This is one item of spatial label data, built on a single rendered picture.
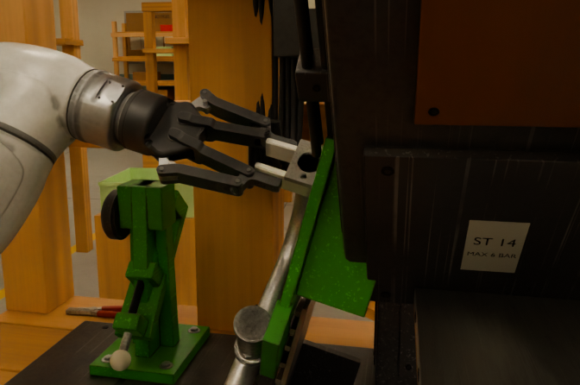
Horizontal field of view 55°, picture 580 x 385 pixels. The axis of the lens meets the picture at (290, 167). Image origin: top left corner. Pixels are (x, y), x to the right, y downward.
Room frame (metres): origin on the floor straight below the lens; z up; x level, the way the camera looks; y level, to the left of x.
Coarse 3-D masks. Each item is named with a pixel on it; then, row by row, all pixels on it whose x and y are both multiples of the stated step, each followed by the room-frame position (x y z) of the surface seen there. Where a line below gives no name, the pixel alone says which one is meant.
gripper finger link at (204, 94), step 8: (200, 96) 0.68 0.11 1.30; (208, 96) 0.68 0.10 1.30; (216, 104) 0.67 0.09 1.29; (224, 104) 0.67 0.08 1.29; (232, 104) 0.67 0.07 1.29; (216, 112) 0.68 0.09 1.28; (224, 112) 0.67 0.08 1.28; (232, 112) 0.67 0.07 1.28; (240, 112) 0.67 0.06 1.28; (248, 112) 0.67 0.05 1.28; (224, 120) 0.69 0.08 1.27; (232, 120) 0.68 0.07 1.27; (240, 120) 0.67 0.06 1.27; (248, 120) 0.66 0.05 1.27; (256, 120) 0.66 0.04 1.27; (264, 120) 0.66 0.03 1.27
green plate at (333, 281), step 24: (312, 192) 0.49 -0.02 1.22; (336, 192) 0.50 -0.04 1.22; (312, 216) 0.49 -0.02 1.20; (336, 216) 0.50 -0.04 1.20; (312, 240) 0.51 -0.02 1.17; (336, 240) 0.50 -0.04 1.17; (312, 264) 0.51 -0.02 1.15; (336, 264) 0.50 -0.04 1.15; (360, 264) 0.50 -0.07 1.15; (288, 288) 0.50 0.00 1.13; (312, 288) 0.51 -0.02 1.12; (336, 288) 0.50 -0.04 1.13; (360, 288) 0.50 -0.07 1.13; (360, 312) 0.50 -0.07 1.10
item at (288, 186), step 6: (258, 162) 0.61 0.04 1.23; (258, 168) 0.61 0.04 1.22; (264, 168) 0.61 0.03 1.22; (270, 168) 0.61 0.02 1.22; (276, 168) 0.61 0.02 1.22; (270, 174) 0.61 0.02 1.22; (276, 174) 0.61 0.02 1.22; (282, 174) 0.60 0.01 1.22; (282, 180) 0.61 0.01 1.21; (282, 186) 0.62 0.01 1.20; (288, 186) 0.62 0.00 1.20; (294, 186) 0.61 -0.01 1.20; (300, 186) 0.61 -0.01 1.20; (300, 192) 0.62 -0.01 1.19; (306, 192) 0.61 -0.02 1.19
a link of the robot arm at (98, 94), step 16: (80, 80) 0.65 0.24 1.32; (96, 80) 0.65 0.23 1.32; (112, 80) 0.65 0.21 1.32; (128, 80) 0.66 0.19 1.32; (80, 96) 0.64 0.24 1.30; (96, 96) 0.64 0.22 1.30; (112, 96) 0.64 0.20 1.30; (128, 96) 0.65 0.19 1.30; (80, 112) 0.63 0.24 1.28; (96, 112) 0.63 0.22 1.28; (112, 112) 0.63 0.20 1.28; (80, 128) 0.64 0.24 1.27; (96, 128) 0.63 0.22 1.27; (112, 128) 0.64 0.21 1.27; (96, 144) 0.66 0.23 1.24; (112, 144) 0.65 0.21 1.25
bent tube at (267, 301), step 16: (304, 144) 0.62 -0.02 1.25; (304, 160) 0.63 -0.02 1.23; (288, 176) 0.59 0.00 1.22; (304, 176) 0.60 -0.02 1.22; (304, 208) 0.66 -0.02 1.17; (288, 240) 0.67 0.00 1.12; (288, 256) 0.66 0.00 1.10; (272, 272) 0.66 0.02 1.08; (272, 288) 0.63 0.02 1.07; (272, 304) 0.62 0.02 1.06; (240, 368) 0.56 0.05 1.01; (256, 368) 0.57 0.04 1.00; (224, 384) 0.55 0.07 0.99; (240, 384) 0.55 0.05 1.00
